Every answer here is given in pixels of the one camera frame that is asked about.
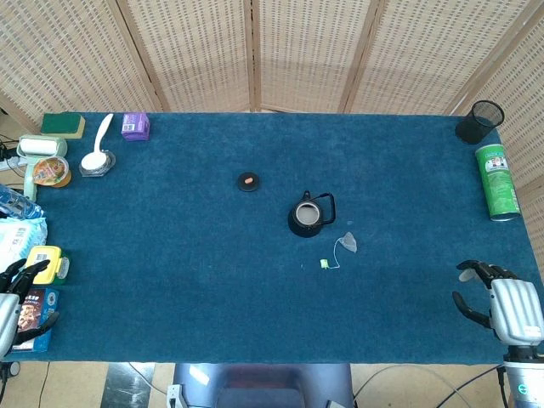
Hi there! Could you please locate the orange instant noodle cup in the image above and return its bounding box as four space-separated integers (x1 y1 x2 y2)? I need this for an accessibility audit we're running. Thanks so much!
32 156 72 189

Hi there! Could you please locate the tea bag with green tag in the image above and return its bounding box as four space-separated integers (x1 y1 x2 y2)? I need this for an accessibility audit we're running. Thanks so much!
319 231 359 270

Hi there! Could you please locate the blue food box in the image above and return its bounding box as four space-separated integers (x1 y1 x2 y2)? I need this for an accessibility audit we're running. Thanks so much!
8 286 60 354

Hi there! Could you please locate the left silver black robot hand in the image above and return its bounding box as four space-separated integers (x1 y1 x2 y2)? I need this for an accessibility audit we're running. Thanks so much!
0 258 60 361

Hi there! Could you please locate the blue carpet table cover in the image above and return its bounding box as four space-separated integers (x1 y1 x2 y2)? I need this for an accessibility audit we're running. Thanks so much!
12 110 544 366

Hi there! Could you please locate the patterned small bowl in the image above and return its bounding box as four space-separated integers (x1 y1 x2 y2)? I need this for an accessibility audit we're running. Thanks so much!
78 149 116 179

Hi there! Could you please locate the purple small box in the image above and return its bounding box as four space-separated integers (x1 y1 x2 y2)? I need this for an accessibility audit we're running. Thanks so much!
121 112 151 142

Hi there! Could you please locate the yellow lidded container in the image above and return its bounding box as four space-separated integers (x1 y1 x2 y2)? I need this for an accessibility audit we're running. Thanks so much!
24 245 71 286

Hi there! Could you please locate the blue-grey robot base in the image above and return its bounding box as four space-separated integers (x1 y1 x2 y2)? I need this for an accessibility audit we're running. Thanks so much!
167 363 354 408

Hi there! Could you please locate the green yellow sponge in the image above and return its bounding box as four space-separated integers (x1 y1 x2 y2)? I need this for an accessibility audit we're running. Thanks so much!
40 112 87 139

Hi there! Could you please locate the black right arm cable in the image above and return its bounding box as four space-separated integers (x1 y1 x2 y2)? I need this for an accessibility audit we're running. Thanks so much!
496 364 510 408

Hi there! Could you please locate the pale green lint roller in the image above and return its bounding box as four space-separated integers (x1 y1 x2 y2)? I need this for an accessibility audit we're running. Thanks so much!
15 134 68 201

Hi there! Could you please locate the black mesh pen holder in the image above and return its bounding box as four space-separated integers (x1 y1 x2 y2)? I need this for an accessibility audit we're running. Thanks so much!
455 99 506 145

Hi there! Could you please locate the black teapot lid orange knob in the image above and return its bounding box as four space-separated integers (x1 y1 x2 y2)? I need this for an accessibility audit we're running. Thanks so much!
235 171 262 193

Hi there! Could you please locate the black teapot with handle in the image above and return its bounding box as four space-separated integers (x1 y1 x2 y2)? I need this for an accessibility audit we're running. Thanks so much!
287 190 337 238

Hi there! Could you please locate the clear plastic water bottle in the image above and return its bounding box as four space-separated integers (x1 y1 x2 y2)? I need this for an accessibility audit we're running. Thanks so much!
0 183 45 220

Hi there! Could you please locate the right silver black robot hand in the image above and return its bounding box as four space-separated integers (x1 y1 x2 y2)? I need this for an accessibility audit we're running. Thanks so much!
451 259 544 348

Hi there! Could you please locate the bamboo folding screen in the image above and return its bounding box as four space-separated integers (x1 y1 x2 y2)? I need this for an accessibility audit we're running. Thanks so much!
0 0 544 273

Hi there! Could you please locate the white blue wipes pack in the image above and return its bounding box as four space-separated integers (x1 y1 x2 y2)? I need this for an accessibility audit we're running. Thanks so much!
0 217 48 277

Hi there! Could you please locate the white plastic spoon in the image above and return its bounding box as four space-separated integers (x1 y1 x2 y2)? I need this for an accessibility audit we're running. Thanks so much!
80 113 115 171

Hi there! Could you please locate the green chips can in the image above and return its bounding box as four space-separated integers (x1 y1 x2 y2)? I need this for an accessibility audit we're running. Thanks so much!
474 143 522 223

